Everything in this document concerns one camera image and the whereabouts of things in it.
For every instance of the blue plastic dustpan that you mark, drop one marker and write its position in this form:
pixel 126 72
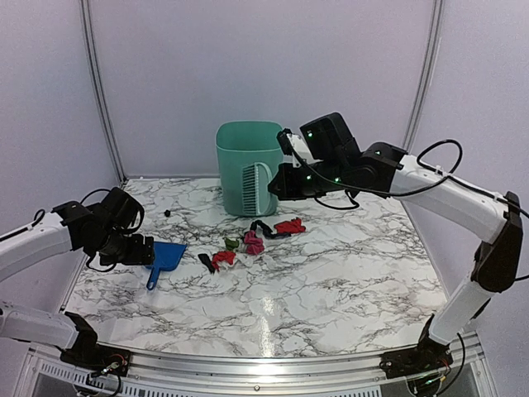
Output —
pixel 167 258

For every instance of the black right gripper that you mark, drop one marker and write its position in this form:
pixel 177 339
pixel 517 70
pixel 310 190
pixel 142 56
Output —
pixel 288 191

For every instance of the green plastic waste bin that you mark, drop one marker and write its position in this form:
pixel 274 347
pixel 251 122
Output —
pixel 248 155

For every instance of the light green hand brush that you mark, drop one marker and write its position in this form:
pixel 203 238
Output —
pixel 255 197

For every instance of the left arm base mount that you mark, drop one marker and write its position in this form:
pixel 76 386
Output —
pixel 114 360

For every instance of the pink paper scrap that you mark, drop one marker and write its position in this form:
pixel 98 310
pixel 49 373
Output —
pixel 254 245

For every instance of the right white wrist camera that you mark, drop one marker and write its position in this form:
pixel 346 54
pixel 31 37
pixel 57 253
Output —
pixel 294 146

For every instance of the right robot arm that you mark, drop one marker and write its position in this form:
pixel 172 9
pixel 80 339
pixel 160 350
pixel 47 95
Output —
pixel 324 157

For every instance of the left aluminium corner post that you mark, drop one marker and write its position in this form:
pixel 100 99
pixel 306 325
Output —
pixel 95 73

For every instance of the white paper scrap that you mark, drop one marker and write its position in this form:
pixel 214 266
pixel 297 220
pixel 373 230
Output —
pixel 267 258

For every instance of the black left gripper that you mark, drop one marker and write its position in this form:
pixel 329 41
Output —
pixel 135 256

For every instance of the right aluminium corner post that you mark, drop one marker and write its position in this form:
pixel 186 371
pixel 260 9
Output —
pixel 425 76

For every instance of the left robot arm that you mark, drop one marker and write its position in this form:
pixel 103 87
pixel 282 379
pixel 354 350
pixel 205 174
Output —
pixel 107 231

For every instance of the aluminium front frame rail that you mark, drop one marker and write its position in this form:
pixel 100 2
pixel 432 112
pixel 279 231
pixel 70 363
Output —
pixel 170 374

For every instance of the aluminium corner post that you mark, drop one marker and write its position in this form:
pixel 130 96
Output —
pixel 425 76
pixel 95 73

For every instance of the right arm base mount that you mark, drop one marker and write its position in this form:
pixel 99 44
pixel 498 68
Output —
pixel 411 361

